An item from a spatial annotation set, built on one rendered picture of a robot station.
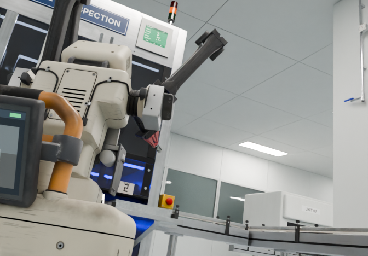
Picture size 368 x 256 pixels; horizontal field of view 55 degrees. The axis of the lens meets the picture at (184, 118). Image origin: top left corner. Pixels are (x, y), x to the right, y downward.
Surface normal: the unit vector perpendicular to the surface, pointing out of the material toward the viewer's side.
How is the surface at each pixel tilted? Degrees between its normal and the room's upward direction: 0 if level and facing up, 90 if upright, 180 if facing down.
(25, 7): 90
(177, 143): 90
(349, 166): 90
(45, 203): 63
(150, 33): 90
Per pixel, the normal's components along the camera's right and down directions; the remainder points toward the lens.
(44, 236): -0.01, -0.35
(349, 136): -0.89, -0.27
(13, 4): 0.42, -0.26
